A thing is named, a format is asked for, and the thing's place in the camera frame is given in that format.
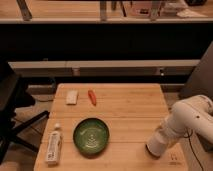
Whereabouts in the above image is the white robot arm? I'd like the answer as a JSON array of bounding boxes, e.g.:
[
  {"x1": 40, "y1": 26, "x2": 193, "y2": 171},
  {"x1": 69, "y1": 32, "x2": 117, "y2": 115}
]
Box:
[{"x1": 146, "y1": 95, "x2": 213, "y2": 157}]

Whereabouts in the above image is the green ceramic bowl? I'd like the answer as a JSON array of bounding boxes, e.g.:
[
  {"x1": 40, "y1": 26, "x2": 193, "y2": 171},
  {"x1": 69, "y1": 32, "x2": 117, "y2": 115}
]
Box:
[{"x1": 73, "y1": 118, "x2": 110, "y2": 156}]

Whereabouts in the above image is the orange carrot toy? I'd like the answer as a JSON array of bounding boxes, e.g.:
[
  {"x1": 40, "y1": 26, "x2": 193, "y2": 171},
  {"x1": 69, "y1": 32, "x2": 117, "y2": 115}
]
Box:
[{"x1": 88, "y1": 90, "x2": 97, "y2": 106}]

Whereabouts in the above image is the white tube with cap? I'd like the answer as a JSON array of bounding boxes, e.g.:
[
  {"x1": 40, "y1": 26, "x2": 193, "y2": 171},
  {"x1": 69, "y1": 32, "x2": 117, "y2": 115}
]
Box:
[{"x1": 45, "y1": 123, "x2": 62, "y2": 165}]

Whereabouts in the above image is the black office chair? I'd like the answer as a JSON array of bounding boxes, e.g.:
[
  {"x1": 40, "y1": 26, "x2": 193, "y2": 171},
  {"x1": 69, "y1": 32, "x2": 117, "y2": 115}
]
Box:
[{"x1": 0, "y1": 60, "x2": 49, "y2": 164}]

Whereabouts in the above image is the grey panel at right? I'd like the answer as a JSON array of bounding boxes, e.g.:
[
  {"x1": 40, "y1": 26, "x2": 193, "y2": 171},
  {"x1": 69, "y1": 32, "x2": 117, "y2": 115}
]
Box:
[{"x1": 179, "y1": 41, "x2": 213, "y2": 101}]

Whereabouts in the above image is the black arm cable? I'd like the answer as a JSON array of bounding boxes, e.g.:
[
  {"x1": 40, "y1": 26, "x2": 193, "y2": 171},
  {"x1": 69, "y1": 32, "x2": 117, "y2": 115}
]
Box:
[{"x1": 184, "y1": 129, "x2": 205, "y2": 171}]

